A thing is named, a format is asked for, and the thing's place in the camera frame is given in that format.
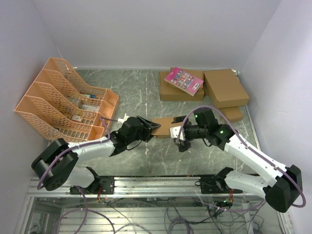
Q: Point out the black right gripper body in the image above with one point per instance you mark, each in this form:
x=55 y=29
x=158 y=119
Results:
x=185 y=145

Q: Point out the orange plastic file organizer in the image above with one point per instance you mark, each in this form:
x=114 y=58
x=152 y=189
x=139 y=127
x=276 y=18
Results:
x=60 y=104

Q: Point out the aluminium mounting rail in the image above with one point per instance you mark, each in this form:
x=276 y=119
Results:
x=135 y=187

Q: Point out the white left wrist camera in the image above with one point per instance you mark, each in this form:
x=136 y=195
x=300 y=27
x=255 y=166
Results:
x=122 y=120

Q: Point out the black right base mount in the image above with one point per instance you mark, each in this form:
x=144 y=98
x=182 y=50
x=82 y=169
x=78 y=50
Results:
x=207 y=185

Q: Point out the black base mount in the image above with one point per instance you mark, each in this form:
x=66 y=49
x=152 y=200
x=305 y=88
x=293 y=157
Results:
x=207 y=185
x=102 y=185

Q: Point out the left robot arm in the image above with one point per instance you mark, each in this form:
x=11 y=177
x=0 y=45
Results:
x=58 y=163

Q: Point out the large closed cardboard box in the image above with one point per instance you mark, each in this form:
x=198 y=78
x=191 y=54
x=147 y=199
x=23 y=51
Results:
x=225 y=89

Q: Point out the small cardboard box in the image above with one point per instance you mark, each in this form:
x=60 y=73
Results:
x=233 y=114

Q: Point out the pink book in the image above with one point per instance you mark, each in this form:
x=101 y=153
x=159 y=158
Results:
x=189 y=81

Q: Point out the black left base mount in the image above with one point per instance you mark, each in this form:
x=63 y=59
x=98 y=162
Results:
x=102 y=185

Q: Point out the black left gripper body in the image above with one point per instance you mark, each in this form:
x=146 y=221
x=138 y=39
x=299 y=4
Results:
x=144 y=132

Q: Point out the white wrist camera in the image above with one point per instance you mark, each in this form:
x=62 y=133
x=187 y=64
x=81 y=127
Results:
x=122 y=120
x=176 y=132

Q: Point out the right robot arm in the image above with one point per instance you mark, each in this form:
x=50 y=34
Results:
x=279 y=185

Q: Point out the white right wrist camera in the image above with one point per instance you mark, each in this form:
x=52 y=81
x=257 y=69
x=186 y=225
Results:
x=176 y=132

